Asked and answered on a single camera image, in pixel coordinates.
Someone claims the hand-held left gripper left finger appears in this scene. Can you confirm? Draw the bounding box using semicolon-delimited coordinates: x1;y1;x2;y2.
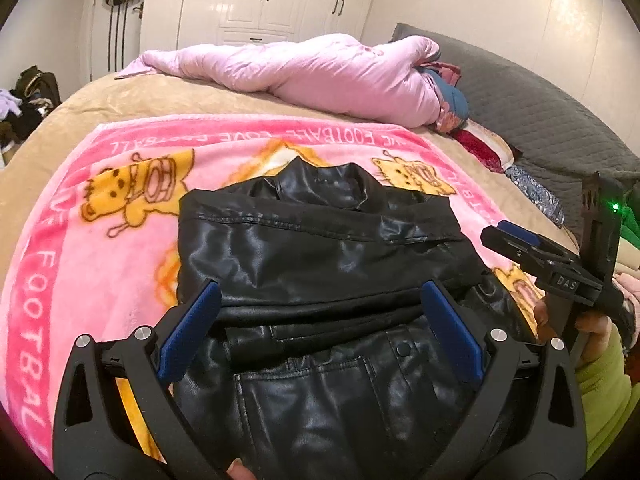
52;277;241;480

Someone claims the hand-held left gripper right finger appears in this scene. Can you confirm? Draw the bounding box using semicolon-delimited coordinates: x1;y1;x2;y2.
421;280;588;480

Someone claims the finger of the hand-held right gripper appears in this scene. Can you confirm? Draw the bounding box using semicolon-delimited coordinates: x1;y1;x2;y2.
480;226;551;283
496;219;581;263

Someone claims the black leather jacket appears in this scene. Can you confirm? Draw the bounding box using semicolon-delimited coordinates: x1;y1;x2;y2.
172;156;540;480

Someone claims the dark clothes pile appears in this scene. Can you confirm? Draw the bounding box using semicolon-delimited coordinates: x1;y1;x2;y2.
0;102;48;148

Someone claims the person's right hand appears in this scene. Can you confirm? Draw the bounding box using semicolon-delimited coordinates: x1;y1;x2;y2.
532;300;626;367

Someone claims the person's left hand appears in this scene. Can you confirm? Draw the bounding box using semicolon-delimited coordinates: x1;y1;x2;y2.
225;460;257;480

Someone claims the green cloth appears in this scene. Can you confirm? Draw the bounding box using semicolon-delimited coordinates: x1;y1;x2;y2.
619;204;640;267

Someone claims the dark patterned cloth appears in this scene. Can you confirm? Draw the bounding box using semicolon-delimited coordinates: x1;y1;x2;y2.
505;165;567;227

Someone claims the red floral pillow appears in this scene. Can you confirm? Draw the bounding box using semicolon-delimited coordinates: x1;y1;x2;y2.
451;127;517;174

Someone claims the pink cartoon printed blanket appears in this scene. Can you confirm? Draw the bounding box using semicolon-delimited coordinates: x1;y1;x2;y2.
0;114;557;473

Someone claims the grey quilted headboard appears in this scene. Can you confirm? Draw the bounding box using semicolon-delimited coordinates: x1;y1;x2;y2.
387;22;640;222

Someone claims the blue pillow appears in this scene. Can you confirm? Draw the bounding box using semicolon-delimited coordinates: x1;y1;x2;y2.
431;67;472;132

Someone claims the beige bed sheet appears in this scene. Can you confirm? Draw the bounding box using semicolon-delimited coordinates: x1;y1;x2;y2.
0;67;577;242

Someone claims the pink quilt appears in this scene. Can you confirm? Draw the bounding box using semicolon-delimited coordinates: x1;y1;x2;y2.
115;32;444;132

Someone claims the purple cloth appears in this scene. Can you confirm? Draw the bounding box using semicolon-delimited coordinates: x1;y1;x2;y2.
0;88;24;121

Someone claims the white door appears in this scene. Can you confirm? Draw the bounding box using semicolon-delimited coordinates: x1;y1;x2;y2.
89;0;147;82

